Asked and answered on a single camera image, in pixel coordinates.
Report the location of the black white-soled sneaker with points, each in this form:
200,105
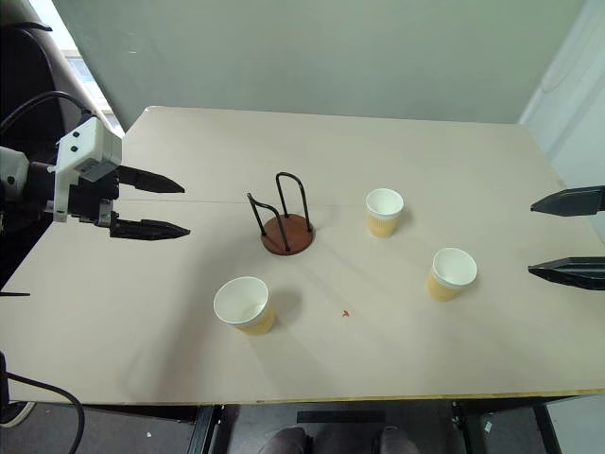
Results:
14,412

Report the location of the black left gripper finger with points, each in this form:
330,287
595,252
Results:
151,182
146,229

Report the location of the small red speck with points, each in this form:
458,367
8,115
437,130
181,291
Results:
346,313

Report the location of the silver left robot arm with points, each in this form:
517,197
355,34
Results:
12,165

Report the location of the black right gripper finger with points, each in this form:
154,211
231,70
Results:
576,201
576,274

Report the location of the black chair back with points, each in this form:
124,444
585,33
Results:
23,71

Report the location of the dark rounded shape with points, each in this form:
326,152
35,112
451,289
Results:
392,442
286,442

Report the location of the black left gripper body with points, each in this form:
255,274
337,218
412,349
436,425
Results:
92,198

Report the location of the yellow paper cup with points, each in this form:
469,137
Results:
257,324
382,222
442,288

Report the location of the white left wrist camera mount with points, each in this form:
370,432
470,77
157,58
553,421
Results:
90,142

